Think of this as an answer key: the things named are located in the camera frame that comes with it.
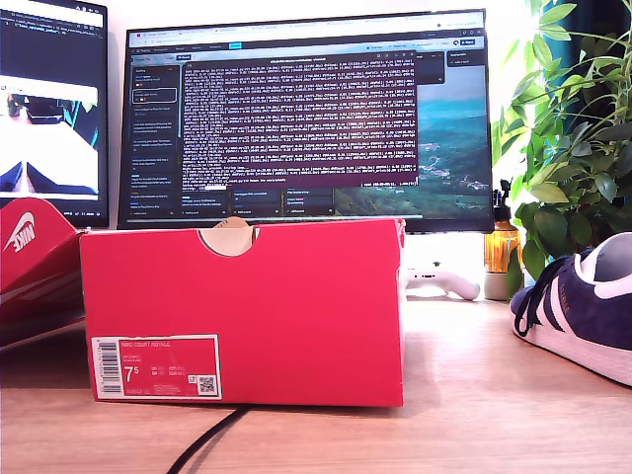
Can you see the red Nike shoebox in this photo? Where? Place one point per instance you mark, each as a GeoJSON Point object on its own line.
{"type": "Point", "coordinates": [247, 306]}

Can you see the blue suede white-striped shoe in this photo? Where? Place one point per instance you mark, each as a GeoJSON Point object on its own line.
{"type": "Point", "coordinates": [582, 306]}

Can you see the wide black computer monitor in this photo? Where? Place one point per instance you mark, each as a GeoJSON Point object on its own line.
{"type": "Point", "coordinates": [306, 123]}

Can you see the white game controller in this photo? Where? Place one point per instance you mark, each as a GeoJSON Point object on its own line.
{"type": "Point", "coordinates": [459, 286]}

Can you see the amber pump bottle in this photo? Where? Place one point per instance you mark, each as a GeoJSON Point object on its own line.
{"type": "Point", "coordinates": [501, 247]}

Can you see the small white pot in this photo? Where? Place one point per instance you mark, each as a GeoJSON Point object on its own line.
{"type": "Point", "coordinates": [495, 287]}

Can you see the green leafy houseplant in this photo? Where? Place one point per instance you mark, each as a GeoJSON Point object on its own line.
{"type": "Point", "coordinates": [582, 163]}

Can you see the narrow black computer monitor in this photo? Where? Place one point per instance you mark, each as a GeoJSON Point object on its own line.
{"type": "Point", "coordinates": [49, 49]}

